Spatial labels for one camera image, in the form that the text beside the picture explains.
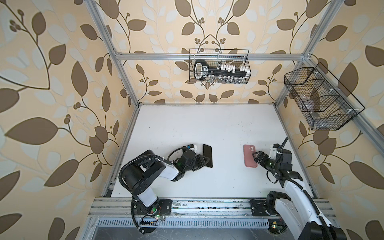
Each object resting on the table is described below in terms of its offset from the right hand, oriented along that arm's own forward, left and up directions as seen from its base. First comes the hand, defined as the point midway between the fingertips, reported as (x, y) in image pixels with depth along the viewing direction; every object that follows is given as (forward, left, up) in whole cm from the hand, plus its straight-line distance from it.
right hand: (258, 158), depth 85 cm
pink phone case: (+2, +3, -6) cm, 7 cm away
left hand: (+1, +27, -1) cm, 27 cm away
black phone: (+6, +29, -4) cm, 30 cm away
